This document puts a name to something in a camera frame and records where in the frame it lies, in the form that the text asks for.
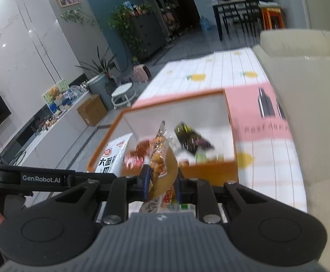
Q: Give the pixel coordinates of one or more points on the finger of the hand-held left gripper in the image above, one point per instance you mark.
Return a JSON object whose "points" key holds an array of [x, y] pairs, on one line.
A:
{"points": [[9, 177]]}

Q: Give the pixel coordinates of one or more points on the long leaved plant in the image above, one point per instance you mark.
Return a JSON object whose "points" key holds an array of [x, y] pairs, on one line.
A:
{"points": [[99, 62]]}

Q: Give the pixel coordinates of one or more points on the dark green snack packet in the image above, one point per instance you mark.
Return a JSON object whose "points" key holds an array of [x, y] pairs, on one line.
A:
{"points": [[190, 140]]}

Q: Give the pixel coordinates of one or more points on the yellow meat snack packet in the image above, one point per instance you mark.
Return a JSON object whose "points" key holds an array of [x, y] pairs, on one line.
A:
{"points": [[165, 164]]}

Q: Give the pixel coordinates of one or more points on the dining table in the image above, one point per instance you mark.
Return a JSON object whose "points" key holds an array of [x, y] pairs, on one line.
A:
{"points": [[238, 2]]}

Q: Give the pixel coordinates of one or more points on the white round stool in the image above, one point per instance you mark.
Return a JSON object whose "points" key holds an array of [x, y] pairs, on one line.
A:
{"points": [[124, 92]]}

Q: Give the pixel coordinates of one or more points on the pink stool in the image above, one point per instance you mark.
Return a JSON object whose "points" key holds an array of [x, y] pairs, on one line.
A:
{"points": [[141, 73]]}

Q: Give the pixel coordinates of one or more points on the pink box lid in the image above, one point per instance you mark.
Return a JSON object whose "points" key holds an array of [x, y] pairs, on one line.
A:
{"points": [[253, 113]]}

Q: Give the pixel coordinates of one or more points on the open shelf with items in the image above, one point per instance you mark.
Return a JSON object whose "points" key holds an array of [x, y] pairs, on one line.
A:
{"points": [[170, 25]]}

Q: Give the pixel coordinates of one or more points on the red snack packet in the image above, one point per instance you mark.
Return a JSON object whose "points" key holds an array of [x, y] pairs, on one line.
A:
{"points": [[135, 160]]}

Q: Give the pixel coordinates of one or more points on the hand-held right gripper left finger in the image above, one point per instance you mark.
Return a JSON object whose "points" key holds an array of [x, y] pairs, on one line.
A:
{"points": [[145, 182]]}

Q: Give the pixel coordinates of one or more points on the white media console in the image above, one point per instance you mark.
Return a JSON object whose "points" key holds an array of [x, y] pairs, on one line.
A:
{"points": [[60, 136]]}

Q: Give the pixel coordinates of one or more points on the orange cardboard box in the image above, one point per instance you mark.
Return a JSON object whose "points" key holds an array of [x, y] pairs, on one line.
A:
{"points": [[210, 172]]}

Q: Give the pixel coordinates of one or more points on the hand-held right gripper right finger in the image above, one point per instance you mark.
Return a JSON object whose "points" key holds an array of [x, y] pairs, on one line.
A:
{"points": [[179, 188]]}

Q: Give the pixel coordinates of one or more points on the green striped snack packet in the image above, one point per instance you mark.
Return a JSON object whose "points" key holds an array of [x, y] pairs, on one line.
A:
{"points": [[186, 206]]}

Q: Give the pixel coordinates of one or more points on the white printed snack packet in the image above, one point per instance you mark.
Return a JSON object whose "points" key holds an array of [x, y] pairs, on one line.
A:
{"points": [[111, 158]]}

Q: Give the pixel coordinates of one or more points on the grey planter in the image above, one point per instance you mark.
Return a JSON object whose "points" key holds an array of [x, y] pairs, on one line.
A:
{"points": [[98, 90]]}

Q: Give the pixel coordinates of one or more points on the clutter of small boxes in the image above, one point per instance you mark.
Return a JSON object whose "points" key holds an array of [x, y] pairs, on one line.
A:
{"points": [[60, 96]]}

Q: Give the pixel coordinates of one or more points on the hanging ivy plant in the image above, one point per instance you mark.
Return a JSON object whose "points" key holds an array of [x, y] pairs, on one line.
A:
{"points": [[77, 17]]}

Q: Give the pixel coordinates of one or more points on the light green snack packet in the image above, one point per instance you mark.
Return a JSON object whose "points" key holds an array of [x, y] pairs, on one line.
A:
{"points": [[203, 158]]}

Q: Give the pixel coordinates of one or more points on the checked lemon print tablecloth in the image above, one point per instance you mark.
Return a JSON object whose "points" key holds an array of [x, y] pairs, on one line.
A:
{"points": [[275, 170]]}

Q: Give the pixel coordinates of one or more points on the beige sofa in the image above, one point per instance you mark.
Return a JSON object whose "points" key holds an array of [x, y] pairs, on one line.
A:
{"points": [[309, 70]]}

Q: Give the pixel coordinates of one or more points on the leafy climbing plant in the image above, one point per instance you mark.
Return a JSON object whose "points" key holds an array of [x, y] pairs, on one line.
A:
{"points": [[122, 25]]}

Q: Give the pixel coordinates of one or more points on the orange stool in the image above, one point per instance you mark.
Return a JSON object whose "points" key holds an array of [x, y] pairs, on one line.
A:
{"points": [[272, 17]]}

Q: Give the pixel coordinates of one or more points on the brown cardboard box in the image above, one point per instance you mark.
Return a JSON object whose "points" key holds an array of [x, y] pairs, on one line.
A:
{"points": [[92, 110]]}

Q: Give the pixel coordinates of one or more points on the dark grey cabinet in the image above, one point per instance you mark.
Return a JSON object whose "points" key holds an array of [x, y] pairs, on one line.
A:
{"points": [[150, 34]]}

